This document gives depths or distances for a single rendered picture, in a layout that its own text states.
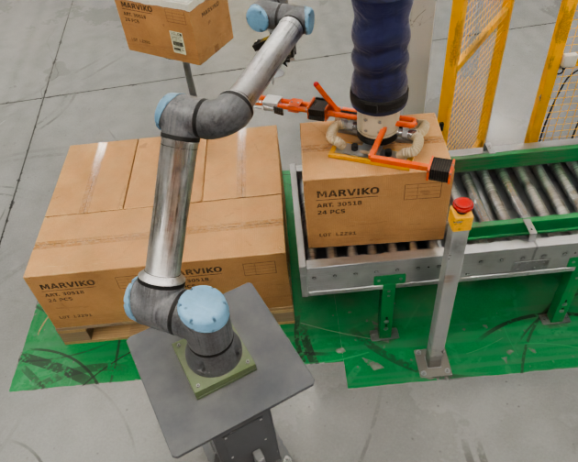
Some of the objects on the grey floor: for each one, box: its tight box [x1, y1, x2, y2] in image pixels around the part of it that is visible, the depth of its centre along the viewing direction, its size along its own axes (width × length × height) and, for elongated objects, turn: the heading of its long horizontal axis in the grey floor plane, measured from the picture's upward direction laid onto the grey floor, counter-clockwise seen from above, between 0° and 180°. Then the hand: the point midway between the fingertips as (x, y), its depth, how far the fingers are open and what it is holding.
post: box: [424, 205, 473, 369], centre depth 233 cm, size 7×7×100 cm
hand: (278, 75), depth 230 cm, fingers open, 14 cm apart
